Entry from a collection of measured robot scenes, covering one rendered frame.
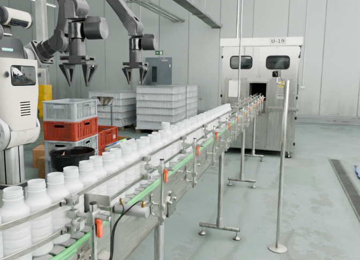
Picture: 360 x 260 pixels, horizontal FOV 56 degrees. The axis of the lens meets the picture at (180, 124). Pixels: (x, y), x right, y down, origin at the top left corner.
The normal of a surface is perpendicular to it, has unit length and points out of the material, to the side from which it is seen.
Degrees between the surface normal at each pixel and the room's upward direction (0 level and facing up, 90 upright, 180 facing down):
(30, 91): 90
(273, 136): 90
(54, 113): 90
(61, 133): 90
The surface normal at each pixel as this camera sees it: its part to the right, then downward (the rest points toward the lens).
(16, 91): 0.95, 0.05
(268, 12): -0.30, 0.13
